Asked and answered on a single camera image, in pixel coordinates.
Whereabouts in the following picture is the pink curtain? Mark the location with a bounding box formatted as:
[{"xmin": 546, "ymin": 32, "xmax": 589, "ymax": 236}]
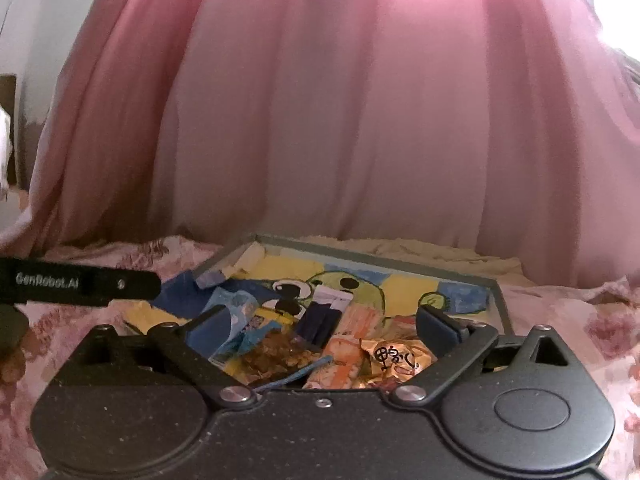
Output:
[{"xmin": 1, "ymin": 0, "xmax": 639, "ymax": 287}]

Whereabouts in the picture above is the light blue snack packet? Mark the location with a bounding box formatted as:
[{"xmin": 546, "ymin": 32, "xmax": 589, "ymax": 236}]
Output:
[{"xmin": 188, "ymin": 287, "xmax": 267, "ymax": 367}]

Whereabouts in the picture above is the brown nut snack packet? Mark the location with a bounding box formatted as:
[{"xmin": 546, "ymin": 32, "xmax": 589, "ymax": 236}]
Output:
[{"xmin": 235, "ymin": 330, "xmax": 332, "ymax": 390}]

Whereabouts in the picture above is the floral pink bedsheet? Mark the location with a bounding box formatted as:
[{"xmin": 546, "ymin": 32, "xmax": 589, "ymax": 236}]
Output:
[{"xmin": 1, "ymin": 237, "xmax": 639, "ymax": 479}]

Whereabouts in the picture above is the grey pillow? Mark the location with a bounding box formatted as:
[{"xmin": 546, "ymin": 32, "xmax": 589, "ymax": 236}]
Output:
[{"xmin": 0, "ymin": 107, "xmax": 13, "ymax": 200}]

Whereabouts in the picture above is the grey cardboard tray box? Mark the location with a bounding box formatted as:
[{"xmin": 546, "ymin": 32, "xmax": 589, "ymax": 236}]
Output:
[{"xmin": 119, "ymin": 231, "xmax": 516, "ymax": 340}]

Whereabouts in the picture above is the dark blue long packet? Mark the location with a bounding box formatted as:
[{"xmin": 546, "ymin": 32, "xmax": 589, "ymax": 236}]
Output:
[{"xmin": 295, "ymin": 285, "xmax": 354, "ymax": 349}]

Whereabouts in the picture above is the gold foil snack packet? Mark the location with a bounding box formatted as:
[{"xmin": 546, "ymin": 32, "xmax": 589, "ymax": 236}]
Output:
[{"xmin": 354, "ymin": 339, "xmax": 437, "ymax": 392}]

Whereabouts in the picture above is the rice cracker bar packet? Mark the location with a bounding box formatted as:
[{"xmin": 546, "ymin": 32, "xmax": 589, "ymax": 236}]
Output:
[{"xmin": 304, "ymin": 304, "xmax": 384, "ymax": 390}]

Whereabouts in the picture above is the yellow snack bar packet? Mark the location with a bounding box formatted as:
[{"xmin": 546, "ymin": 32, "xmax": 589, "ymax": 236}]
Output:
[{"xmin": 247, "ymin": 307, "xmax": 297, "ymax": 332}]

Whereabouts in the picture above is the person left hand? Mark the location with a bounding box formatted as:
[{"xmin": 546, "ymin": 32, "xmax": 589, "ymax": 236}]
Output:
[{"xmin": 0, "ymin": 304, "xmax": 29, "ymax": 385}]

